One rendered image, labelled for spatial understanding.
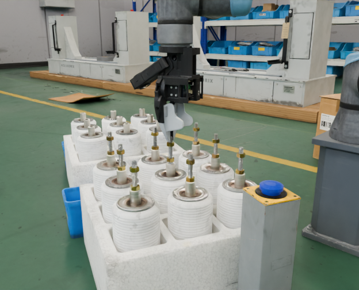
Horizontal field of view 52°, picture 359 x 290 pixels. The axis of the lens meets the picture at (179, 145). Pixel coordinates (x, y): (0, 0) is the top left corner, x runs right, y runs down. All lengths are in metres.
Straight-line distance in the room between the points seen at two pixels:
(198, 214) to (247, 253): 0.13
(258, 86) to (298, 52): 0.38
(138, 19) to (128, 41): 0.26
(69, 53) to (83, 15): 2.93
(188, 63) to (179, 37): 0.05
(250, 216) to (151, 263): 0.21
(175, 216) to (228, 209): 0.12
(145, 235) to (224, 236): 0.16
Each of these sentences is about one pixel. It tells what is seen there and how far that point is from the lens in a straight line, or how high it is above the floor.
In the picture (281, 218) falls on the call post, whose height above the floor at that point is 0.28.
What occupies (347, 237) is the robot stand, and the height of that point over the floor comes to 0.04.
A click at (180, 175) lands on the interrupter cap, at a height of 0.25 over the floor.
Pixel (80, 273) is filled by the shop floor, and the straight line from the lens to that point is 1.00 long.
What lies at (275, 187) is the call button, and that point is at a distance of 0.63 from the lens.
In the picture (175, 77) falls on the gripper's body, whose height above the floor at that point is 0.49.
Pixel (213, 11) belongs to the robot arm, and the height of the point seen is 0.62.
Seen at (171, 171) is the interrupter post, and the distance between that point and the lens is 0.86.
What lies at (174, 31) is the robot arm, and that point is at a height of 0.58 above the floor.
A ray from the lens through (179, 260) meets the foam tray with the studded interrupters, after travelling 0.74.
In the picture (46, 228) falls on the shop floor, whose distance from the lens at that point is 1.22.
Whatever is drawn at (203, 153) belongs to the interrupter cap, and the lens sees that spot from 1.03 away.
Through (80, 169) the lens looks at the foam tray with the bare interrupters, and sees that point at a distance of 1.20.
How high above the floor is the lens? 0.57
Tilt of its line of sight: 17 degrees down
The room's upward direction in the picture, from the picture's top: straight up
